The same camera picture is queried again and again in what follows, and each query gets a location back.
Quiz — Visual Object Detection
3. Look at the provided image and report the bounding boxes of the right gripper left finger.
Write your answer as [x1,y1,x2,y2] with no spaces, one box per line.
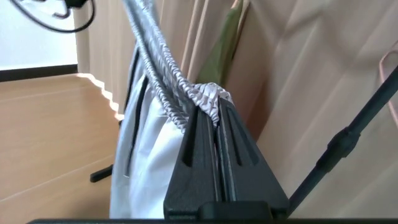
[164,107,220,220]

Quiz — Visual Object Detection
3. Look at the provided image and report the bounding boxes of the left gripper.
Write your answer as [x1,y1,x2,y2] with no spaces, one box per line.
[63,0,90,9]

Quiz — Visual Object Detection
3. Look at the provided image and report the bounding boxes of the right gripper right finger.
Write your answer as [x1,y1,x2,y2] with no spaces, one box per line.
[216,98,290,220]

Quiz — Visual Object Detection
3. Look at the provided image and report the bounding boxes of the pale grey garment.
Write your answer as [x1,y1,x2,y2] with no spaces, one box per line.
[109,0,234,220]

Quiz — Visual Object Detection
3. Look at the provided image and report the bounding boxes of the green printed t-shirt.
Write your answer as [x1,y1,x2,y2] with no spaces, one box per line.
[195,0,246,86]

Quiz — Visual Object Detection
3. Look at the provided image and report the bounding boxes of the black clothes rack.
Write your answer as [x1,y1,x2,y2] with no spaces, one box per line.
[90,65,398,216]

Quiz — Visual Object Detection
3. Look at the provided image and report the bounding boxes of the pink clothes hanger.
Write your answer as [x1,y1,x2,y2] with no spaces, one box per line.
[378,40,398,129]

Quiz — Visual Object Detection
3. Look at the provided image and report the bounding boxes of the black cable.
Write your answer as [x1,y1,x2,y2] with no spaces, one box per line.
[10,0,96,34]

